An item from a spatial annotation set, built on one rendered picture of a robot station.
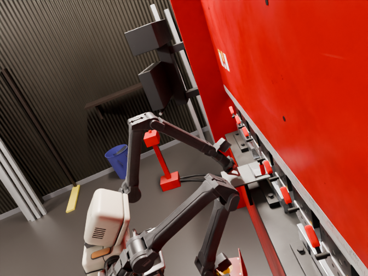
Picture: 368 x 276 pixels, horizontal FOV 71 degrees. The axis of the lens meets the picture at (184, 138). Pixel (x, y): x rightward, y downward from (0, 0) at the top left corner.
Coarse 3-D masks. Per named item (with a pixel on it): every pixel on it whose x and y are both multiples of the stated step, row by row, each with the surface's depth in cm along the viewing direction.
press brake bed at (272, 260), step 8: (248, 200) 195; (248, 208) 231; (256, 216) 164; (256, 224) 188; (256, 232) 229; (264, 232) 141; (264, 240) 160; (264, 248) 183; (272, 248) 126; (272, 256) 141; (272, 264) 160; (272, 272) 183; (280, 272) 124
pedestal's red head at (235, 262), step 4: (240, 252) 128; (240, 256) 123; (232, 260) 129; (236, 260) 128; (240, 260) 120; (232, 264) 127; (236, 264) 126; (240, 264) 118; (244, 264) 130; (232, 268) 125; (236, 268) 124; (240, 268) 123; (244, 268) 125; (232, 272) 123; (236, 272) 122; (240, 272) 122; (244, 272) 121
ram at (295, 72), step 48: (240, 0) 84; (288, 0) 51; (336, 0) 36; (240, 48) 107; (288, 48) 58; (336, 48) 40; (240, 96) 146; (288, 96) 68; (336, 96) 44; (288, 144) 82; (336, 144) 50; (336, 192) 57; (336, 240) 67
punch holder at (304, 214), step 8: (296, 192) 91; (296, 200) 94; (304, 200) 84; (304, 208) 86; (304, 216) 89; (312, 216) 81; (304, 224) 92; (312, 224) 83; (320, 232) 85; (320, 240) 86
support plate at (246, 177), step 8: (240, 168) 157; (248, 168) 154; (224, 176) 155; (232, 176) 152; (240, 176) 150; (248, 176) 148; (256, 176) 145; (264, 176) 143; (232, 184) 146; (240, 184) 144
